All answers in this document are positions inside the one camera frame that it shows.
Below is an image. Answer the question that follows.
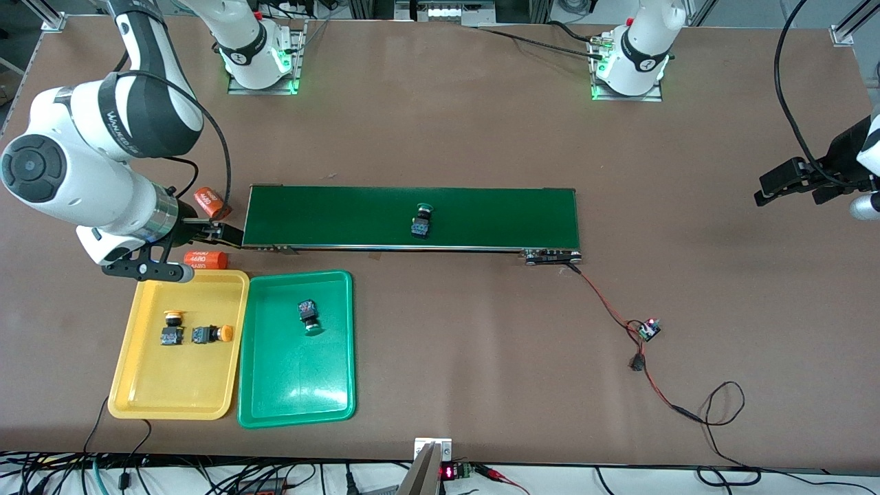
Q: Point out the black cable with inline plug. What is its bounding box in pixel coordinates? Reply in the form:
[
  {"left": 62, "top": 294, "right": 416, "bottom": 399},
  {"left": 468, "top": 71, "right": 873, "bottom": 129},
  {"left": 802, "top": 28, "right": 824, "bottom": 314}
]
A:
[{"left": 118, "top": 418, "right": 153, "bottom": 490}]

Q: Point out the black base power cable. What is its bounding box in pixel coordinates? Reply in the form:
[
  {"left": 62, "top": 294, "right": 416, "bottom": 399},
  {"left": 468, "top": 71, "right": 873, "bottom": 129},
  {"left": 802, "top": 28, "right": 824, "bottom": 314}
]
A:
[{"left": 478, "top": 19, "right": 606, "bottom": 61}]

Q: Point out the green plastic tray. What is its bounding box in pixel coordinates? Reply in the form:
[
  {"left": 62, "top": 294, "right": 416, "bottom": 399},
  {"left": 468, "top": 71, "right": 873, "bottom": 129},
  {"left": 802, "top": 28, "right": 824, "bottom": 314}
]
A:
[{"left": 237, "top": 270, "right": 357, "bottom": 430}]

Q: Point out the red black conveyor wire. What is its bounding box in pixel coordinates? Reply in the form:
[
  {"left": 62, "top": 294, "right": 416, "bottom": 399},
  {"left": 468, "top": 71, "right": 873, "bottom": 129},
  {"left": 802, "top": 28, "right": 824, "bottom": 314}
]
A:
[{"left": 567, "top": 263, "right": 644, "bottom": 329}]

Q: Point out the silver metal table bracket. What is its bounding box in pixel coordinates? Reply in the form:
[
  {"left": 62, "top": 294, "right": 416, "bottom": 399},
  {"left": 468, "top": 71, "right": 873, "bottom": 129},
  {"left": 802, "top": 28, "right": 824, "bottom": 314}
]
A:
[{"left": 414, "top": 437, "right": 454, "bottom": 463}]

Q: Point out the red alligator clip lead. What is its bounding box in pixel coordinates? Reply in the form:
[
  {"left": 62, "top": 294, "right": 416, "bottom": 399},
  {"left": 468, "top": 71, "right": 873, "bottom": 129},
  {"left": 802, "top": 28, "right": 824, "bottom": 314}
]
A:
[{"left": 474, "top": 465, "right": 531, "bottom": 495}]

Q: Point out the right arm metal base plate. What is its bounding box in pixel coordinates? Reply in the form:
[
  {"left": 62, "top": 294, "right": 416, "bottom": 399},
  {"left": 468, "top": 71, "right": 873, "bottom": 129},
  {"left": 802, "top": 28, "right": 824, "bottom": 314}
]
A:
[{"left": 227, "top": 19, "right": 307, "bottom": 96}]

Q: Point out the white lit device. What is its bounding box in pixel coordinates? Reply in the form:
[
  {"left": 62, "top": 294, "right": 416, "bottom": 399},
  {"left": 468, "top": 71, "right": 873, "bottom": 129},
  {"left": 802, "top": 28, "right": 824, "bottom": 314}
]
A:
[{"left": 395, "top": 0, "right": 496, "bottom": 23}]

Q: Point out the orange cylinder white 4680 print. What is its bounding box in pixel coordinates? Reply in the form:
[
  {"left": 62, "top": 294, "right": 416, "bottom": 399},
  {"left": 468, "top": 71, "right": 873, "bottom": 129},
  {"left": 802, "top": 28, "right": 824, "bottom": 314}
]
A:
[
  {"left": 193, "top": 186, "right": 226, "bottom": 222},
  {"left": 183, "top": 250, "right": 230, "bottom": 271}
]

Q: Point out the thin black table cable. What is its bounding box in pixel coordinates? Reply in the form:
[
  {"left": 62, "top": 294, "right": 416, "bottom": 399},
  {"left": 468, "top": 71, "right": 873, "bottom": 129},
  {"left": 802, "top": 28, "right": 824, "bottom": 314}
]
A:
[{"left": 82, "top": 395, "right": 111, "bottom": 458}]

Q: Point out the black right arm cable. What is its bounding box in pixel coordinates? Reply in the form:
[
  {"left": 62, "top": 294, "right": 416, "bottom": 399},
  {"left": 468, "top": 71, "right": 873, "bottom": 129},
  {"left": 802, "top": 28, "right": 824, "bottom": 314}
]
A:
[{"left": 113, "top": 52, "right": 233, "bottom": 210}]

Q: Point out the grey camera stand pole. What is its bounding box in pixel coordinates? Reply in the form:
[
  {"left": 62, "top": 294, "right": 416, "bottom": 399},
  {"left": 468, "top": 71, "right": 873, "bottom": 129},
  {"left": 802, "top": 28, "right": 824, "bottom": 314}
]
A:
[{"left": 395, "top": 442, "right": 442, "bottom": 495}]

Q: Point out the yellow plastic tray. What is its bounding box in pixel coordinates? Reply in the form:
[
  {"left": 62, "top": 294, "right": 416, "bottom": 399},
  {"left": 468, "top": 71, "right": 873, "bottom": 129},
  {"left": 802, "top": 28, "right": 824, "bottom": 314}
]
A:
[{"left": 108, "top": 268, "right": 250, "bottom": 421}]

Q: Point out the green conveyor belt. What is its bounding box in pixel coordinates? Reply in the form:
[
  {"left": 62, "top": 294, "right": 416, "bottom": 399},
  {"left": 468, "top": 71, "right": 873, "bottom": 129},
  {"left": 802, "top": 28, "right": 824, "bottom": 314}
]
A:
[{"left": 239, "top": 184, "right": 584, "bottom": 266}]

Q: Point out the green push button switch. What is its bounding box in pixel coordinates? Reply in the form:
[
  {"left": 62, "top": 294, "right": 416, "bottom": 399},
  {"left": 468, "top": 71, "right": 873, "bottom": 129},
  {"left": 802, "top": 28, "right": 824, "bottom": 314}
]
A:
[
  {"left": 297, "top": 299, "right": 326, "bottom": 337},
  {"left": 410, "top": 202, "right": 436, "bottom": 241}
]

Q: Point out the yellow push button switch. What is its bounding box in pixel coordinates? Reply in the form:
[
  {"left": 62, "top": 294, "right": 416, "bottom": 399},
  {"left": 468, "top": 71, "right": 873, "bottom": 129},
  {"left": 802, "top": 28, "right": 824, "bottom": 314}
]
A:
[
  {"left": 190, "top": 324, "right": 236, "bottom": 347},
  {"left": 161, "top": 311, "right": 186, "bottom": 347}
]

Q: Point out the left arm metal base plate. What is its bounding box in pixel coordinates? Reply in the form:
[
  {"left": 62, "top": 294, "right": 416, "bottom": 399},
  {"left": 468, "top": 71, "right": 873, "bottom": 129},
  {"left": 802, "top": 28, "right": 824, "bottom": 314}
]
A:
[{"left": 590, "top": 38, "right": 664, "bottom": 103}]

